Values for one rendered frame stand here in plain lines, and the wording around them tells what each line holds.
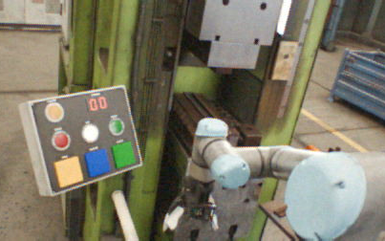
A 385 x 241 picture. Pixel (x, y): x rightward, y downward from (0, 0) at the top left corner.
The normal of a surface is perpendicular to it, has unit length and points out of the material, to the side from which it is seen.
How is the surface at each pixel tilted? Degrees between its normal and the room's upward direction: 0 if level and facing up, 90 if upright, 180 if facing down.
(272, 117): 90
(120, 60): 90
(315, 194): 83
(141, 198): 90
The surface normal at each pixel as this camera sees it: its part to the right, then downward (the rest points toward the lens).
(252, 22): 0.34, 0.46
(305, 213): -0.90, -0.11
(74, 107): 0.69, -0.09
